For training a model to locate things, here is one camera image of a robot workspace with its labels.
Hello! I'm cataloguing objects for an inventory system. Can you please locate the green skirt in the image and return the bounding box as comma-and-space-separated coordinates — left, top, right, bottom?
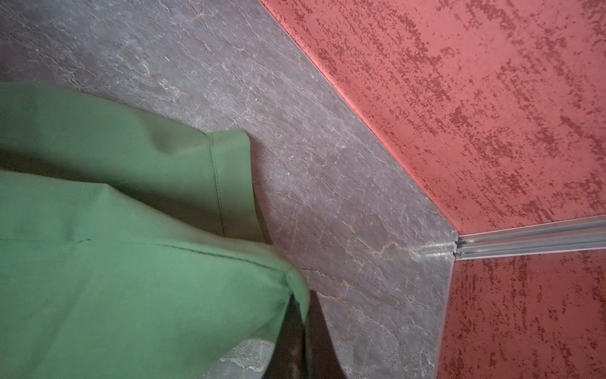
1, 83, 309, 378

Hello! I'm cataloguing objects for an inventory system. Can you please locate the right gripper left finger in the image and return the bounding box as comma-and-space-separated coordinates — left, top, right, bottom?
262, 295, 306, 379

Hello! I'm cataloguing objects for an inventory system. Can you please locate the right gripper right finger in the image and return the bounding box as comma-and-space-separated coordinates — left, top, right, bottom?
306, 291, 347, 379

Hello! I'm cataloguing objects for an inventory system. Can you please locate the right aluminium corner post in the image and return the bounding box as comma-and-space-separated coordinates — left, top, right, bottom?
454, 216, 605, 261

